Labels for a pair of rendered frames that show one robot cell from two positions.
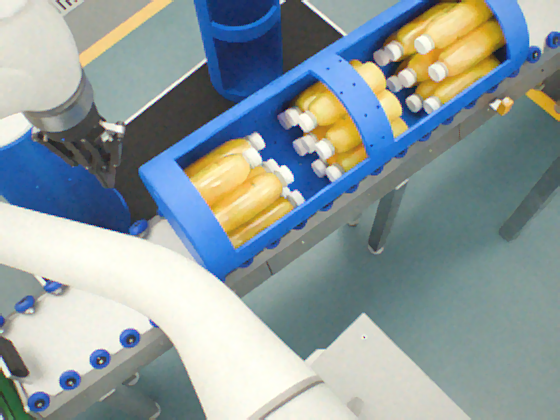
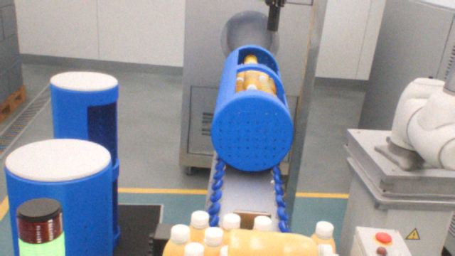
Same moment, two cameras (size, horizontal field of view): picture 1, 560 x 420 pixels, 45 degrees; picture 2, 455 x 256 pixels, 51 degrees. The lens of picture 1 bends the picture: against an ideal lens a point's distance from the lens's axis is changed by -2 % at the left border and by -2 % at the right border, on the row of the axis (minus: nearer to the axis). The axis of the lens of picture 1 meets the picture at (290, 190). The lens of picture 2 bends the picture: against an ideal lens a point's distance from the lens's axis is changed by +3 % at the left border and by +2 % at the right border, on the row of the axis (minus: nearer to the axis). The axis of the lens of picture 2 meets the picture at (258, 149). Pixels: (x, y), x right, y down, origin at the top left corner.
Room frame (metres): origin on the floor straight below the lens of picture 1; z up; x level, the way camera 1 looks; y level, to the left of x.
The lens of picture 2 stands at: (-0.28, 1.49, 1.67)
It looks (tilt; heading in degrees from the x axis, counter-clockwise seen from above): 23 degrees down; 301
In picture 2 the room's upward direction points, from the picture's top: 7 degrees clockwise
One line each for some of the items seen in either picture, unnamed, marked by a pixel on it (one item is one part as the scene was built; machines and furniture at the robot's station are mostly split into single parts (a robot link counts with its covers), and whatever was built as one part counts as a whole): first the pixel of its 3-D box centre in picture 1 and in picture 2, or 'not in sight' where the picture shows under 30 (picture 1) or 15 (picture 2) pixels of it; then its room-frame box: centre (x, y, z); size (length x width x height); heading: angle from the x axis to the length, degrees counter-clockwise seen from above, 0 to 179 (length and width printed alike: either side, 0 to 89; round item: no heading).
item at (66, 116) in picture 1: (52, 91); not in sight; (0.44, 0.28, 1.72); 0.09 x 0.09 x 0.06
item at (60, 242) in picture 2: not in sight; (42, 246); (0.32, 1.12, 1.18); 0.06 x 0.06 x 0.05
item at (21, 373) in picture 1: (12, 358); (249, 231); (0.25, 0.60, 0.99); 0.10 x 0.02 x 0.12; 35
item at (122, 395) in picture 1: (131, 400); not in sight; (0.22, 0.50, 0.31); 0.06 x 0.06 x 0.63; 35
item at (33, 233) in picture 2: not in sight; (40, 222); (0.32, 1.12, 1.23); 0.06 x 0.06 x 0.04
